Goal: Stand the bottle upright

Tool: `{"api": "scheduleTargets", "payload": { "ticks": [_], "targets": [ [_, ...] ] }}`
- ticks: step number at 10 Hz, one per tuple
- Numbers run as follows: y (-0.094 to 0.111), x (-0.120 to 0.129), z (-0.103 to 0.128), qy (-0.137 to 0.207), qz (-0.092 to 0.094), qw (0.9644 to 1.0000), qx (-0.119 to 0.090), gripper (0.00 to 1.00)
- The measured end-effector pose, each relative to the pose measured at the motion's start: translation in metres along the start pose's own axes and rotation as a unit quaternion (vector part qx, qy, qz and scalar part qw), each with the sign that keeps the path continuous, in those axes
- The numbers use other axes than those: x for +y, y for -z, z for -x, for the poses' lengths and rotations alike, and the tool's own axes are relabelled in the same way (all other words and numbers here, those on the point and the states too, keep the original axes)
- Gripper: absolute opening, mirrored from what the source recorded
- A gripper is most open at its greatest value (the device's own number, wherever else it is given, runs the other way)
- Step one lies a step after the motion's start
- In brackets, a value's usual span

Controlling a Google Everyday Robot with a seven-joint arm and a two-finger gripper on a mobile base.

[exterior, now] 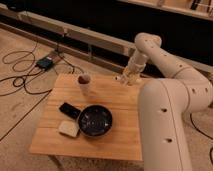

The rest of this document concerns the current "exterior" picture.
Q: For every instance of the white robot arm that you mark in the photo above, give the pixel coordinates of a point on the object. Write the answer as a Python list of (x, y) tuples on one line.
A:
[(163, 101)]

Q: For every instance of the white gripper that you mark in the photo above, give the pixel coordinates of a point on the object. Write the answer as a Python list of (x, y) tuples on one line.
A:
[(131, 75)]

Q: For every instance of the blue power box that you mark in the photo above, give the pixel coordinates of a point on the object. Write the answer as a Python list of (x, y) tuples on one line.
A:
[(44, 63)]

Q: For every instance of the beige sponge block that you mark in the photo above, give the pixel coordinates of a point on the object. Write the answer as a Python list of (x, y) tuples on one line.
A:
[(69, 128)]

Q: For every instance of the black bowl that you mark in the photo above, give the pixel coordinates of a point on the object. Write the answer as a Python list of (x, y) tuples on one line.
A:
[(95, 120)]

